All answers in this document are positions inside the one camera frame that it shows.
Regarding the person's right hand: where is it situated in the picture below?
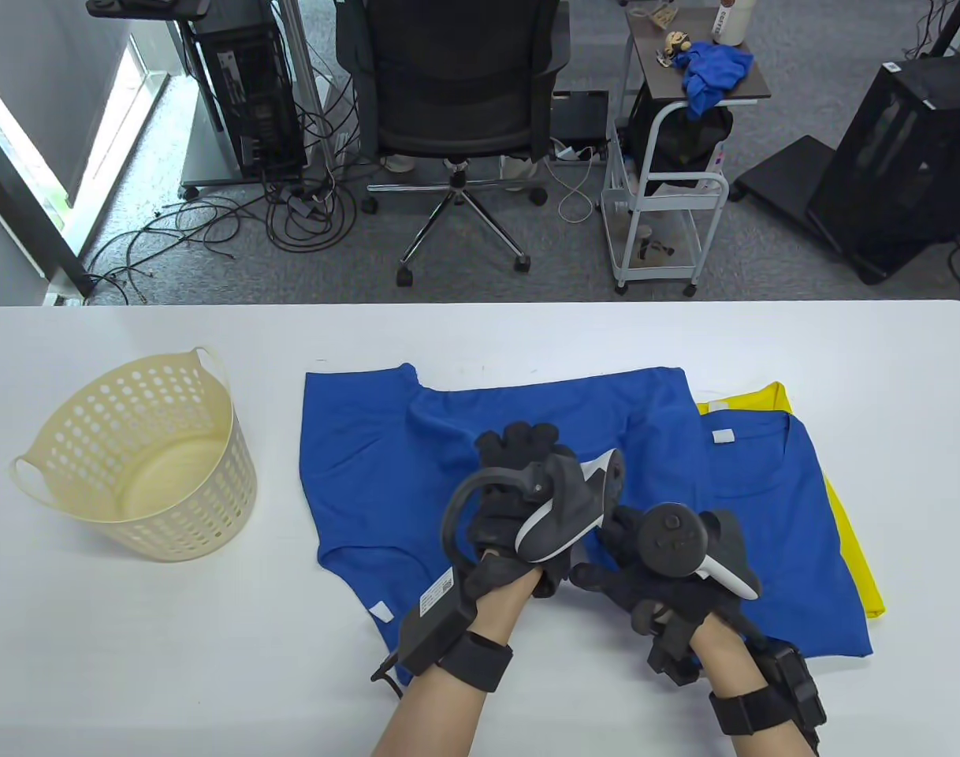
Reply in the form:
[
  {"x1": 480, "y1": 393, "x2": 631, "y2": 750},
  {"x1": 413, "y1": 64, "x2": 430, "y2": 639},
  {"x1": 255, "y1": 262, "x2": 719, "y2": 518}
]
[{"x1": 571, "y1": 505, "x2": 758, "y2": 687}]

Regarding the person's left hand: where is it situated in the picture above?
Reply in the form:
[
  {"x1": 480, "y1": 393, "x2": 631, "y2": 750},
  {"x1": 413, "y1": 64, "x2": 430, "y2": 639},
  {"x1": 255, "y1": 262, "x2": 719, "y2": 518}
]
[{"x1": 459, "y1": 422, "x2": 601, "y2": 600}]

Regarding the blue mesh t-shirt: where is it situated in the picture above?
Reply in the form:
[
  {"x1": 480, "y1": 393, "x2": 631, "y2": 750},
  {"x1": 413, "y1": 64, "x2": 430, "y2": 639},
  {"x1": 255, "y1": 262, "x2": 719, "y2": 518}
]
[{"x1": 697, "y1": 410, "x2": 873, "y2": 659}]

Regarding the blue smooth t-shirt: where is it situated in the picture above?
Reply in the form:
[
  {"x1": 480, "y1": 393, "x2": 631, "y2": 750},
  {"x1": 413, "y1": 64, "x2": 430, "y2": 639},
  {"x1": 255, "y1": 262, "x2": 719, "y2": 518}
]
[{"x1": 301, "y1": 363, "x2": 709, "y2": 687}]

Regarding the yellow t-shirt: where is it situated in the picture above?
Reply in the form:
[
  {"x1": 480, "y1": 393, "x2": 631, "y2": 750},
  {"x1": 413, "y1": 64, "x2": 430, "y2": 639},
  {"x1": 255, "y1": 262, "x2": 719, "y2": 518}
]
[{"x1": 697, "y1": 382, "x2": 887, "y2": 621}]

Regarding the person's right forearm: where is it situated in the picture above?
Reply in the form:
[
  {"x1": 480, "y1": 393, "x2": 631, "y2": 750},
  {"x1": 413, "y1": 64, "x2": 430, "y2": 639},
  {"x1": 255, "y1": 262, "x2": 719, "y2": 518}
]
[{"x1": 689, "y1": 615, "x2": 774, "y2": 757}]

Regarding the person's left forearm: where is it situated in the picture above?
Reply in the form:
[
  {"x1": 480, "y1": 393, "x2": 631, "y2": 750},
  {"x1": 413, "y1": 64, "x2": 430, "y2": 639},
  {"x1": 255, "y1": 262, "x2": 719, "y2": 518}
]
[{"x1": 370, "y1": 569, "x2": 548, "y2": 757}]

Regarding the white rolling cart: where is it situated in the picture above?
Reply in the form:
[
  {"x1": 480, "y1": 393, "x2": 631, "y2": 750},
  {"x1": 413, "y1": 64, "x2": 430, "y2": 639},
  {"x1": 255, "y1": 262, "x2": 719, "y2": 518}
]
[{"x1": 602, "y1": 16, "x2": 731, "y2": 299}]

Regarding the cream perforated laundry basket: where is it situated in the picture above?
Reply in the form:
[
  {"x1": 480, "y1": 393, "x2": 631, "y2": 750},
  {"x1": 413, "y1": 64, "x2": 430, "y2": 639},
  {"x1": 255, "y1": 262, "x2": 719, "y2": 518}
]
[{"x1": 11, "y1": 347, "x2": 258, "y2": 562}]

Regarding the black backpack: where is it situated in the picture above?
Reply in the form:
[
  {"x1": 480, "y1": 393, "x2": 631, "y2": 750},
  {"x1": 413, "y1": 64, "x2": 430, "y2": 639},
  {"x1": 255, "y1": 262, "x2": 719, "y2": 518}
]
[{"x1": 628, "y1": 83, "x2": 735, "y2": 190}]

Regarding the black flat box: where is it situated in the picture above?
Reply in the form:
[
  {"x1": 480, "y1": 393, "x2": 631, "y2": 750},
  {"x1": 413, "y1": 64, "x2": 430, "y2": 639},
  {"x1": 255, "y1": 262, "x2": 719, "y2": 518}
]
[{"x1": 549, "y1": 89, "x2": 612, "y2": 144}]

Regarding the black office chair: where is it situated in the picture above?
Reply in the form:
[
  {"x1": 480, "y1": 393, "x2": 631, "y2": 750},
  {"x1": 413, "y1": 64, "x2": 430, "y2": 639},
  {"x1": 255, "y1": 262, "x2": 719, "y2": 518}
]
[{"x1": 334, "y1": 0, "x2": 571, "y2": 289}]

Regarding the black flat stand base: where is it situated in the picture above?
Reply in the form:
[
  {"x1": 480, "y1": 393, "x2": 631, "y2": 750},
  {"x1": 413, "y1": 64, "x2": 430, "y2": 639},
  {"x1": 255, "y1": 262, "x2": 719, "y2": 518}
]
[{"x1": 728, "y1": 134, "x2": 835, "y2": 233}]

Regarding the brown cart top board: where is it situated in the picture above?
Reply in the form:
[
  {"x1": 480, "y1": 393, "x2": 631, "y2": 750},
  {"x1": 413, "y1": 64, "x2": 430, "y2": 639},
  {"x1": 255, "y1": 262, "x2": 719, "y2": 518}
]
[{"x1": 627, "y1": 8, "x2": 772, "y2": 105}]

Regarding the crumpled blue cloth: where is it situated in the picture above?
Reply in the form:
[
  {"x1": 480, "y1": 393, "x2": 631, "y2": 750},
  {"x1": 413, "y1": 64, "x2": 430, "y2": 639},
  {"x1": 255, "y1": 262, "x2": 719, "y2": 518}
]
[{"x1": 681, "y1": 41, "x2": 757, "y2": 121}]

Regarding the grey rolling stand base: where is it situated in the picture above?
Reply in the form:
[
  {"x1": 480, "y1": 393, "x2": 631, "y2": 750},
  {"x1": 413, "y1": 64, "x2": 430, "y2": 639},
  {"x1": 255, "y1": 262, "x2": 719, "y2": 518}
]
[{"x1": 179, "y1": 103, "x2": 323, "y2": 200}]

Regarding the silver metal pole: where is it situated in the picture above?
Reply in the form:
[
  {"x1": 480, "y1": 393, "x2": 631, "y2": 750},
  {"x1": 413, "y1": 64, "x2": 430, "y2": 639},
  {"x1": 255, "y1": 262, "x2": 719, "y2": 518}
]
[{"x1": 273, "y1": 0, "x2": 327, "y2": 170}]

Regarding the black computer tower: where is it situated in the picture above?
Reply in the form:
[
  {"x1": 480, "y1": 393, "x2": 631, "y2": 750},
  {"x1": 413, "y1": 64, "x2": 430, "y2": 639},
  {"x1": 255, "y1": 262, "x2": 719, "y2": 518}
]
[{"x1": 182, "y1": 0, "x2": 307, "y2": 178}]

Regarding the large black computer case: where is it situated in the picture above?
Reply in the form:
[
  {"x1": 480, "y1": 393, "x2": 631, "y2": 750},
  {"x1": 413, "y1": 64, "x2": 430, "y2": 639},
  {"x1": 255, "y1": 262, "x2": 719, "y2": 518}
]
[{"x1": 807, "y1": 54, "x2": 960, "y2": 285}]

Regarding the white bottle with red label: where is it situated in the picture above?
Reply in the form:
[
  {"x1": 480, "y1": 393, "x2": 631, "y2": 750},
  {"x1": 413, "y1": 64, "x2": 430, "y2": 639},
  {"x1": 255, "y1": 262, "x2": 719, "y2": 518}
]
[{"x1": 711, "y1": 0, "x2": 758, "y2": 46}]

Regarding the black stand shelf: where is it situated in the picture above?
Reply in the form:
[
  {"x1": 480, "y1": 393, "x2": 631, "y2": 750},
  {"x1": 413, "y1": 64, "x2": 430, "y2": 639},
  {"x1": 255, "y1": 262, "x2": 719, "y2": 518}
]
[{"x1": 84, "y1": 0, "x2": 211, "y2": 18}]

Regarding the glass window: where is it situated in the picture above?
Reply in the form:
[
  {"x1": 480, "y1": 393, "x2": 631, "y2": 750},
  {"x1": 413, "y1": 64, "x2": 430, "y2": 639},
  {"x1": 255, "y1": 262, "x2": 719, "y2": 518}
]
[{"x1": 0, "y1": 35, "x2": 169, "y2": 304}]

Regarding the black stand leg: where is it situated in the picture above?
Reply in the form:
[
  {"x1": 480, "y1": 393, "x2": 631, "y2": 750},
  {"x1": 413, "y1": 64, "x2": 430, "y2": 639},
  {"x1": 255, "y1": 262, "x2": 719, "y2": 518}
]
[{"x1": 906, "y1": 0, "x2": 960, "y2": 60}]

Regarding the black wrist camera strap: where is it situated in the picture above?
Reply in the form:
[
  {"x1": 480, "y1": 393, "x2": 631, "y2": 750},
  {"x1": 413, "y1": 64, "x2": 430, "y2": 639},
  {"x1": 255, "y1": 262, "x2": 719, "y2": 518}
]
[
  {"x1": 710, "y1": 639, "x2": 828, "y2": 751},
  {"x1": 370, "y1": 568, "x2": 515, "y2": 695}
]

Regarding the white power strip with cable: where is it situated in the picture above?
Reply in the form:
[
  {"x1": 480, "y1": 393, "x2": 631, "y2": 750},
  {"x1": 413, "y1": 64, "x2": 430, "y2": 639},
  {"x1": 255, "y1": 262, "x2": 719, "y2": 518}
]
[{"x1": 549, "y1": 136, "x2": 601, "y2": 223}]

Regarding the bundle of black floor cables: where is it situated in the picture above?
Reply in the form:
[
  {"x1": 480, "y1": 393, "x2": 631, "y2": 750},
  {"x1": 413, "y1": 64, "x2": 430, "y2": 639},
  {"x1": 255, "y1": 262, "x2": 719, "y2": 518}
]
[{"x1": 82, "y1": 110, "x2": 363, "y2": 304}]

